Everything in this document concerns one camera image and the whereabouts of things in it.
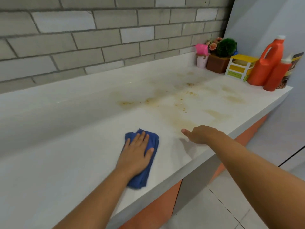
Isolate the person's left hand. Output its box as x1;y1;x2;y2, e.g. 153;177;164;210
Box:
115;131;155;177

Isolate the person's right hand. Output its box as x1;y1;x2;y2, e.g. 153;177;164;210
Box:
181;125;227;145

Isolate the blue cloth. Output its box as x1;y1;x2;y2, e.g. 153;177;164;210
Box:
121;128;159;190

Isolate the brown tissue box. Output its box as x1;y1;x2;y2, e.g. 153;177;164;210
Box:
206;53;231;74

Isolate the pink metal bucket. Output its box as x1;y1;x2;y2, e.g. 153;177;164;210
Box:
196;54;210;69

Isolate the yellow mini drawer organizer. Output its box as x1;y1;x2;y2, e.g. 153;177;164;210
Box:
225;54;260;82

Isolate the orange plastic jug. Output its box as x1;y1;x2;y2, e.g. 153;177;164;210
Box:
247;35;286;87

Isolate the red squeeze bottle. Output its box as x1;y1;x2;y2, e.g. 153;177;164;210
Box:
263;54;294;92

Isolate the black coffee granules pouch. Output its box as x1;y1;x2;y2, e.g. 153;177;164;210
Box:
276;52;305;89

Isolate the person's left forearm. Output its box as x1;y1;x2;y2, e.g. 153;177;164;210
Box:
52;168;134;229

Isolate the person's right forearm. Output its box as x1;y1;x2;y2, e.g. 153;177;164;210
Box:
209;133;305;229

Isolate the white countertop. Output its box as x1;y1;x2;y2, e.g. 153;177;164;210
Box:
0;52;294;229

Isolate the orange cabinet front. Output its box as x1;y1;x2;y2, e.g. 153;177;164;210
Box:
118;114;268;229

